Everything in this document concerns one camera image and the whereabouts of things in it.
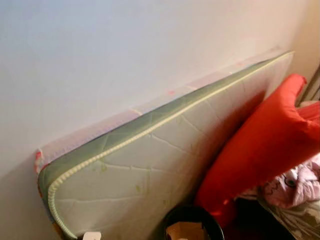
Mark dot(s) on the grey pleated curtain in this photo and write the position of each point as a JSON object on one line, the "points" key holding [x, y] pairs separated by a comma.
{"points": [[312, 87]]}

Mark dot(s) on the long red pillow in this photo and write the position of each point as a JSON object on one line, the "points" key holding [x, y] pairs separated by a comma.
{"points": [[260, 145]]}

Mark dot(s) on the pink cartoon print quilt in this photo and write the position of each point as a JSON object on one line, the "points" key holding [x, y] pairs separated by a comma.
{"points": [[300, 185]]}

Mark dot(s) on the black round bin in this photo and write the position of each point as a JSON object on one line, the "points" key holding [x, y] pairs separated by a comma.
{"points": [[211, 220]]}

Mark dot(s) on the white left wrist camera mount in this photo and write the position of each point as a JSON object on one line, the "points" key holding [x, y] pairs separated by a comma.
{"points": [[91, 236]]}

